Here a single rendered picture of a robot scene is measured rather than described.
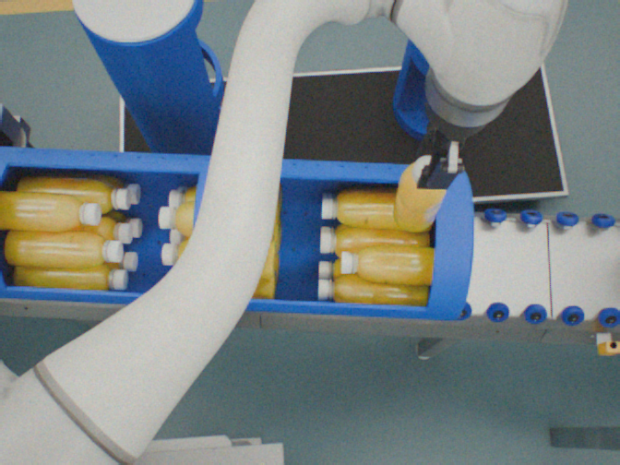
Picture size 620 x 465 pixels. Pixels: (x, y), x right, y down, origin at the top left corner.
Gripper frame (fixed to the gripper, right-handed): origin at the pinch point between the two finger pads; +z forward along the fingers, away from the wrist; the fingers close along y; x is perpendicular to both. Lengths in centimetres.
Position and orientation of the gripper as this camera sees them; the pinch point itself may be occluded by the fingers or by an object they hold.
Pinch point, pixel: (431, 162)
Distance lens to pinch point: 96.0
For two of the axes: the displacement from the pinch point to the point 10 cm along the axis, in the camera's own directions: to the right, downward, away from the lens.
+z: -0.1, 2.8, 9.6
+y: 0.5, -9.6, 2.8
